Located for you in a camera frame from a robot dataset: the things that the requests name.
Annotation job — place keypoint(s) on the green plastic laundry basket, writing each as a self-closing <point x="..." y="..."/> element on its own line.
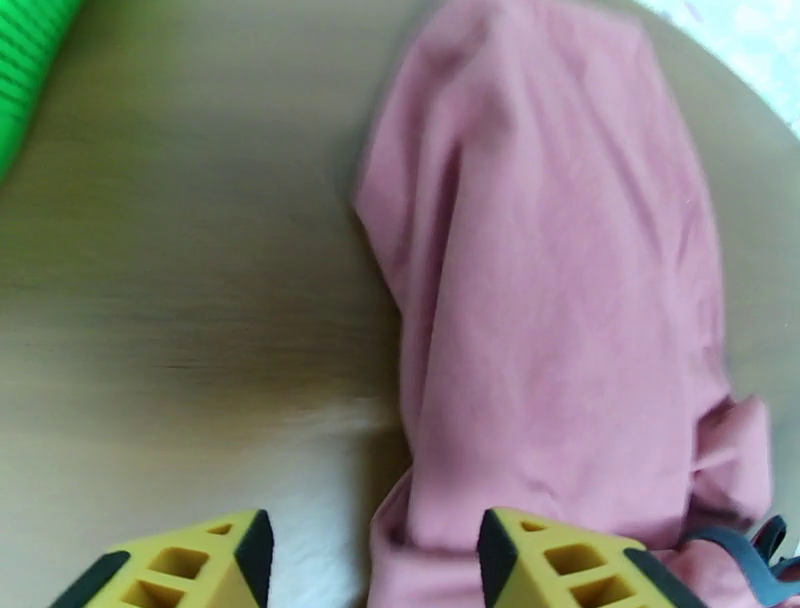
<point x="25" y="62"/>

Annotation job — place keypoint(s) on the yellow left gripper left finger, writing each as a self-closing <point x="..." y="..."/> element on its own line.
<point x="187" y="575"/>

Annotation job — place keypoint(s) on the pink tank top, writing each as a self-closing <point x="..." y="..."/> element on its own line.
<point x="550" y="281"/>

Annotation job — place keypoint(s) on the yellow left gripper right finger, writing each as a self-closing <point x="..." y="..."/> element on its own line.
<point x="562" y="575"/>

